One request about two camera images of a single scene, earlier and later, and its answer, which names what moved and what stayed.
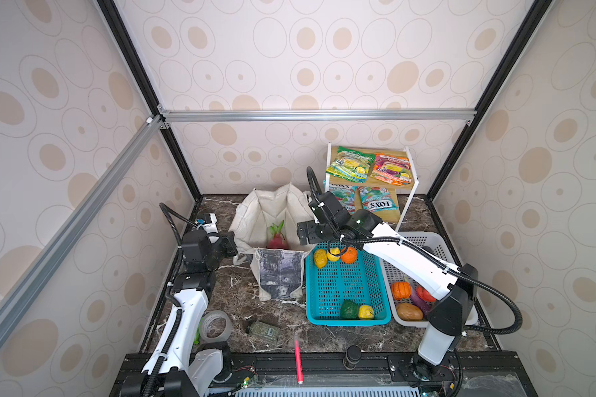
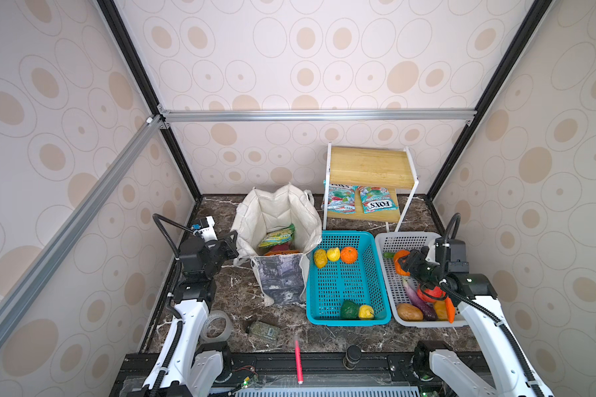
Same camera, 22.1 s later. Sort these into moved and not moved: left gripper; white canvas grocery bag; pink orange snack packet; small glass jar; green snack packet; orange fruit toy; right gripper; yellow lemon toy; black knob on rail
Moved: right gripper; pink orange snack packet; green snack packet
Not moved: yellow lemon toy; white canvas grocery bag; orange fruit toy; small glass jar; black knob on rail; left gripper
